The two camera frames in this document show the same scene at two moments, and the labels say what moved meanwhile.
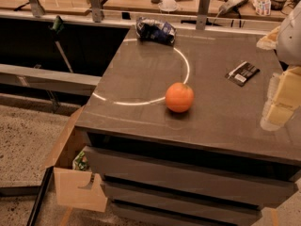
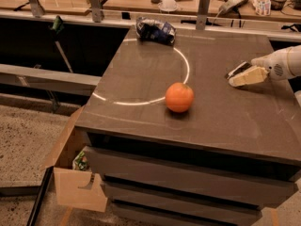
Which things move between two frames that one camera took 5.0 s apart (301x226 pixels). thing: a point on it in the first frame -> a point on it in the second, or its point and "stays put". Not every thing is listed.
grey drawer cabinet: x=174 y=122 stays put
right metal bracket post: x=205 y=0 stays put
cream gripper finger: x=284 y=92 -> x=249 y=76
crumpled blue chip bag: x=155 y=30 stays put
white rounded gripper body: x=291 y=40 -> x=273 y=65
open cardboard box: x=75 y=187 stays put
